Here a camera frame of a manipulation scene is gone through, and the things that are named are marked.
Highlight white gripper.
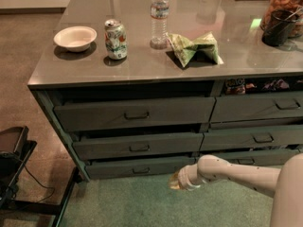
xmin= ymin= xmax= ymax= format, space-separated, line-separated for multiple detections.
xmin=169 ymin=165 xmax=204 ymax=191

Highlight grey drawer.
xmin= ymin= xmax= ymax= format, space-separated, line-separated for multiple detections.
xmin=54 ymin=96 xmax=215 ymax=132
xmin=85 ymin=156 xmax=195 ymax=180
xmin=192 ymin=148 xmax=303 ymax=172
xmin=201 ymin=125 xmax=303 ymax=151
xmin=73 ymin=132 xmax=204 ymax=160
xmin=210 ymin=92 xmax=303 ymax=123

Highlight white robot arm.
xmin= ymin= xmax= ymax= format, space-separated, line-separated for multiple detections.
xmin=169 ymin=153 xmax=303 ymax=227

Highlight grey drawer cabinet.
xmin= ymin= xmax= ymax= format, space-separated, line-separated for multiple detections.
xmin=28 ymin=0 xmax=303 ymax=180

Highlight snack bags in shelf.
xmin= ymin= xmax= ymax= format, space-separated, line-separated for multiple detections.
xmin=223 ymin=76 xmax=303 ymax=95

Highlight green chip bag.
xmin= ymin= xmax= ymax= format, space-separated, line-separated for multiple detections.
xmin=167 ymin=32 xmax=223 ymax=67

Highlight green white soda can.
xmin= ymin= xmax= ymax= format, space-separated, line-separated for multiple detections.
xmin=104 ymin=19 xmax=127 ymax=60

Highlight black metal stand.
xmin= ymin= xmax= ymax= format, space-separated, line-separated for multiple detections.
xmin=0 ymin=125 xmax=81 ymax=227

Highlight white paper bowl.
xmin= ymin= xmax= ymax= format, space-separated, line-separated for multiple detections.
xmin=53 ymin=26 xmax=97 ymax=52

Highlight clear plastic water bottle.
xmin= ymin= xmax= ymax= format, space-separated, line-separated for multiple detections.
xmin=151 ymin=0 xmax=169 ymax=49

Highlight black cup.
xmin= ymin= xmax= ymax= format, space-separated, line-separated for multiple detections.
xmin=261 ymin=9 xmax=298 ymax=46

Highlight large snack jar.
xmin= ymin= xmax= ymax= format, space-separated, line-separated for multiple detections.
xmin=260 ymin=0 xmax=303 ymax=38

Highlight black cable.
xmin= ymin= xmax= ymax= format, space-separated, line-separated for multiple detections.
xmin=18 ymin=161 xmax=56 ymax=206

